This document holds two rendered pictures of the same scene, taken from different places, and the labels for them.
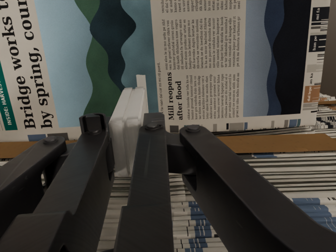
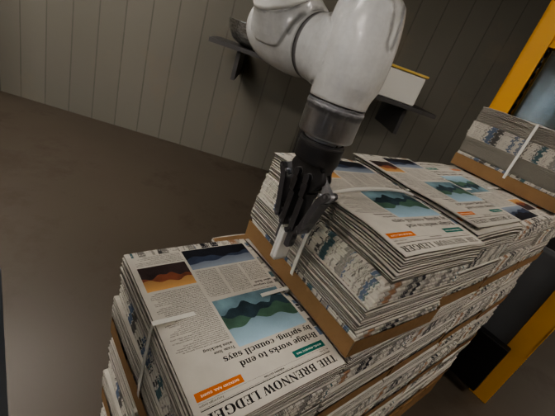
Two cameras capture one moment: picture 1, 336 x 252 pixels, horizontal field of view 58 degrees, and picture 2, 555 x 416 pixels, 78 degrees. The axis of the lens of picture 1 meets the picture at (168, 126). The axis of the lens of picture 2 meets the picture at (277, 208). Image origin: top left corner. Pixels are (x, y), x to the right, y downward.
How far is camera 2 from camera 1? 54 cm
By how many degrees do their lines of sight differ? 51
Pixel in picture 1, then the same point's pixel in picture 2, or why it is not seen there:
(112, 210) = (313, 246)
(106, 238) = (318, 235)
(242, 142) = (266, 251)
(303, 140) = (253, 235)
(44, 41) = (270, 333)
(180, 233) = not seen: hidden behind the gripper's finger
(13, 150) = (327, 322)
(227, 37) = (228, 269)
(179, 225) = not seen: hidden behind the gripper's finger
